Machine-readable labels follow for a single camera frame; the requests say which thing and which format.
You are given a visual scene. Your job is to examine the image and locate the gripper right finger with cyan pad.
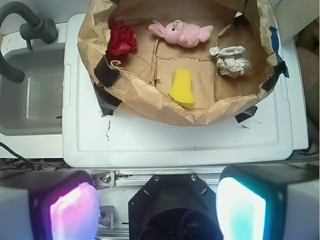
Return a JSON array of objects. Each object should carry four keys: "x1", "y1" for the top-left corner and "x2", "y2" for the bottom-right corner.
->
[{"x1": 216, "y1": 164, "x2": 320, "y2": 240}]

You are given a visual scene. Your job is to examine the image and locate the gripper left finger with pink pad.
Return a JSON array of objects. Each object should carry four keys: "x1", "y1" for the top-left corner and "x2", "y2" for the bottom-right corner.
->
[{"x1": 0, "y1": 170, "x2": 100, "y2": 240}]

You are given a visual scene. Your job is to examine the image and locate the white paper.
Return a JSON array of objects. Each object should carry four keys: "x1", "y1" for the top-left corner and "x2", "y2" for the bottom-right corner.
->
[{"x1": 208, "y1": 45, "x2": 252, "y2": 79}]

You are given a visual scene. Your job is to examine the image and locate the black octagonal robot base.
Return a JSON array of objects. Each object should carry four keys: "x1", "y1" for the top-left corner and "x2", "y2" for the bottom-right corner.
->
[{"x1": 128, "y1": 173, "x2": 224, "y2": 240}]

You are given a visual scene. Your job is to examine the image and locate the crumpled red paper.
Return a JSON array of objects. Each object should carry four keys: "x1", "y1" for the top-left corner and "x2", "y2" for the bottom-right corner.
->
[{"x1": 107, "y1": 22, "x2": 138, "y2": 57}]

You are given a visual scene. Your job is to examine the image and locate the white plastic lid tray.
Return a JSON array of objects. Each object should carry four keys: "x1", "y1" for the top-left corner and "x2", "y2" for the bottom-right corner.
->
[{"x1": 62, "y1": 14, "x2": 293, "y2": 169}]

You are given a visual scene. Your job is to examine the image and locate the grey sink basin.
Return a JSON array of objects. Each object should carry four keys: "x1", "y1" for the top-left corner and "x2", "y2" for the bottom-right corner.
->
[{"x1": 0, "y1": 43, "x2": 65, "y2": 136}]

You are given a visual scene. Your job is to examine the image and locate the yellow sponge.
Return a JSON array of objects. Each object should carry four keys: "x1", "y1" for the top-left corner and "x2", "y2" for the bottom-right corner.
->
[{"x1": 168, "y1": 68, "x2": 195, "y2": 109}]

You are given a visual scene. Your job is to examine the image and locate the brown paper bag basket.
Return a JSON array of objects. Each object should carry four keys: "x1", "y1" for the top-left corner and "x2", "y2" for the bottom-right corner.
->
[{"x1": 77, "y1": 0, "x2": 282, "y2": 127}]

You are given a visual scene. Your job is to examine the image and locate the blue tape strip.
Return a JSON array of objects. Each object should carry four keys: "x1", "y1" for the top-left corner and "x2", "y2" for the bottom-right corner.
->
[{"x1": 269, "y1": 26, "x2": 290, "y2": 78}]

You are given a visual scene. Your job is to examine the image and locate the dark grey faucet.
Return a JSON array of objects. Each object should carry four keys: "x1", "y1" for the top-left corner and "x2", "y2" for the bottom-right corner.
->
[{"x1": 0, "y1": 1, "x2": 58, "y2": 84}]

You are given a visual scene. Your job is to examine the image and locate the pink plush bunny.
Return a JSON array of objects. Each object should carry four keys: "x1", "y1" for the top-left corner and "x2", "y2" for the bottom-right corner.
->
[{"x1": 148, "y1": 19, "x2": 214, "y2": 48}]

